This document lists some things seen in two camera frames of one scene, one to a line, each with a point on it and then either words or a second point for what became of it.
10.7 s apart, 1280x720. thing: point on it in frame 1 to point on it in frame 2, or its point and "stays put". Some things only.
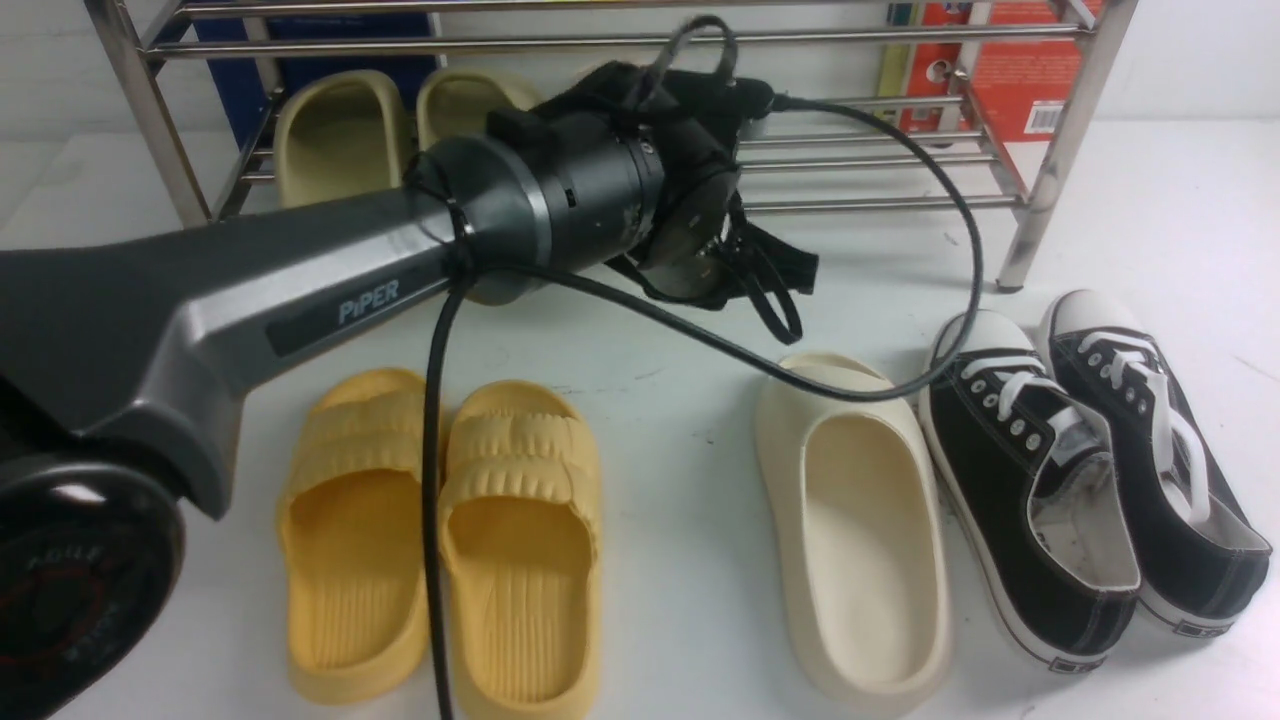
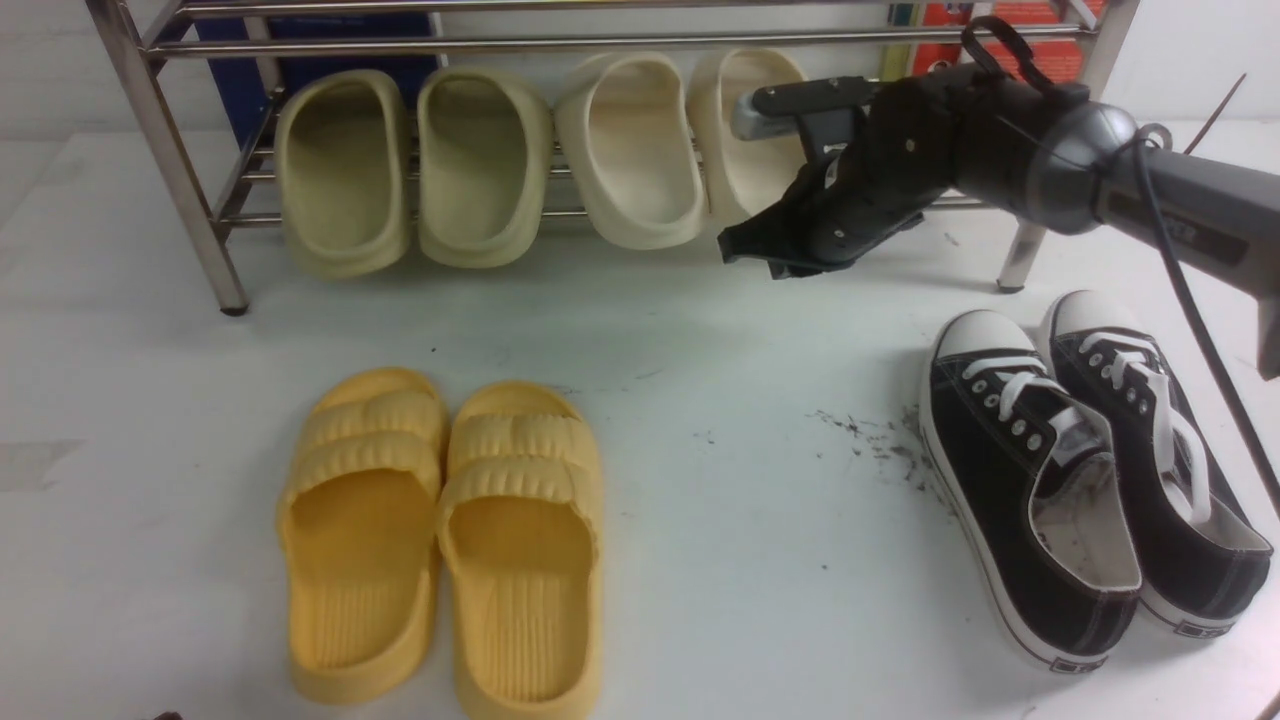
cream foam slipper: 855,504 to 743,179
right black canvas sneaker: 1203,549 stays put
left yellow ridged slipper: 352,515 stays put
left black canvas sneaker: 1037,490 stays put
